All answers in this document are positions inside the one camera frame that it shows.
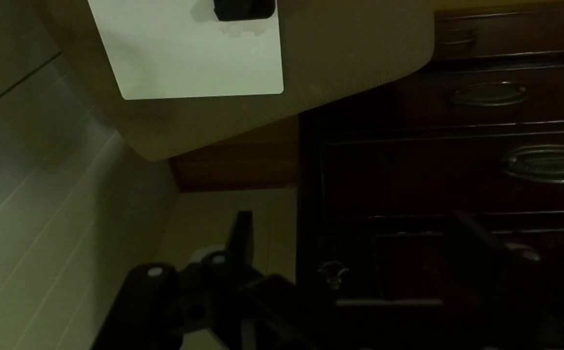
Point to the small black clip object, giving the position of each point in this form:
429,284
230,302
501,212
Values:
244,8

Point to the dark wooden secretary desk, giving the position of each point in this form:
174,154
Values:
425,168

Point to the dark wooden pull-out board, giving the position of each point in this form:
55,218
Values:
405,265

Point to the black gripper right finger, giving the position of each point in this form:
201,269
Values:
508,284

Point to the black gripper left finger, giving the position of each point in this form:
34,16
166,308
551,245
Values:
185,298

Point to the white sheet of paper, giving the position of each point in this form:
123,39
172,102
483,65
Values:
197,55

